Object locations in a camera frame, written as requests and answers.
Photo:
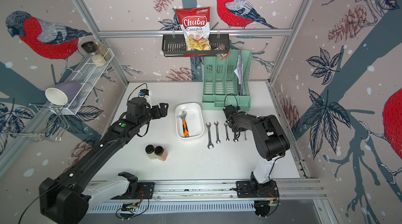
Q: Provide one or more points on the white plastic storage box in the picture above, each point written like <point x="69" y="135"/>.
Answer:
<point x="194" y="121"/>

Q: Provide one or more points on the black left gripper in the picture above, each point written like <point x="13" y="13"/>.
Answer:
<point x="164" y="110"/>

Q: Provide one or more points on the purple white paper cup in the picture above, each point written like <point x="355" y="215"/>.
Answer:
<point x="63" y="93"/>

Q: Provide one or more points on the chrome wire cup rack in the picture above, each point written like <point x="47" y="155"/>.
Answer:
<point x="34" y="122"/>

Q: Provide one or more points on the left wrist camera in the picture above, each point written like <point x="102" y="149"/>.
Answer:
<point x="145" y="93"/>

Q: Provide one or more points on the silver ring end wrench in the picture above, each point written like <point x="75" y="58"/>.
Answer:
<point x="210" y="144"/>

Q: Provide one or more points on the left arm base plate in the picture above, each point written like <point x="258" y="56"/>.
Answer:
<point x="138" y="190"/>

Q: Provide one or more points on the white wire wall shelf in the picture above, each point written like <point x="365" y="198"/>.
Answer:
<point x="87" y="75"/>

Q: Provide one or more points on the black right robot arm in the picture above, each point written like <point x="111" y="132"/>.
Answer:
<point x="270" y="141"/>

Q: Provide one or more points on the small snack packet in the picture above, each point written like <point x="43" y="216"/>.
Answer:
<point x="222" y="56"/>

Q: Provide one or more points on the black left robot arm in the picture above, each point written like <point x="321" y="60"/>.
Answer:
<point x="63" y="200"/>

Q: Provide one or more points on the green plastic file organizer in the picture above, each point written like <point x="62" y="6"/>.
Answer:
<point x="220" y="83"/>

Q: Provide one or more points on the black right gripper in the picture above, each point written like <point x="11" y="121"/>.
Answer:
<point x="235" y="131"/>

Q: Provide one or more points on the black lid white jar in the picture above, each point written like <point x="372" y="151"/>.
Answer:
<point x="92" y="52"/>

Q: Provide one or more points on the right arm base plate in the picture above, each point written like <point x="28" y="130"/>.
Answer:
<point x="250" y="189"/>

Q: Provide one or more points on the red Chuba chips bag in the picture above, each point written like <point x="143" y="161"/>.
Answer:
<point x="195" y="24"/>

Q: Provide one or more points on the clear glass jar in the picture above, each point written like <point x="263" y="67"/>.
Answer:
<point x="102" y="49"/>

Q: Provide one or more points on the black lid orange spice jar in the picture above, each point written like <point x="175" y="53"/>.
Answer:
<point x="161" y="153"/>

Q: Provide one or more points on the silver combination wrench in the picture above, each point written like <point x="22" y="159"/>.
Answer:
<point x="226" y="131"/>

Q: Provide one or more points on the orange handled adjustable wrench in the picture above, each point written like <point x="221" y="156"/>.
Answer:
<point x="184" y="123"/>

